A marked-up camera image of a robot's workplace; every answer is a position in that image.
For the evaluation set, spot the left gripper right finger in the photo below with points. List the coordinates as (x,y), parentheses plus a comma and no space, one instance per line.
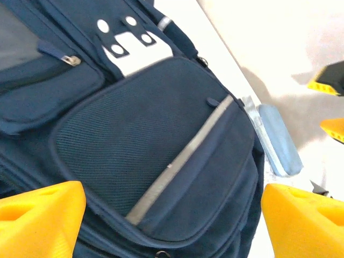
(306,225)

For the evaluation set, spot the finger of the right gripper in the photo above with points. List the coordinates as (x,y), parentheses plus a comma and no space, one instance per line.
(336,129)
(333,79)

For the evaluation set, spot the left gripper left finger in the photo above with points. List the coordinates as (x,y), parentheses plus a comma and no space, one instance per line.
(40,220)

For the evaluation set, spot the light blue pencil case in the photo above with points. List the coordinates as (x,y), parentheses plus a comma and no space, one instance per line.
(279,139)

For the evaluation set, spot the navy blue backpack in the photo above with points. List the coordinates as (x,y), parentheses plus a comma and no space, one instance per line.
(134,134)

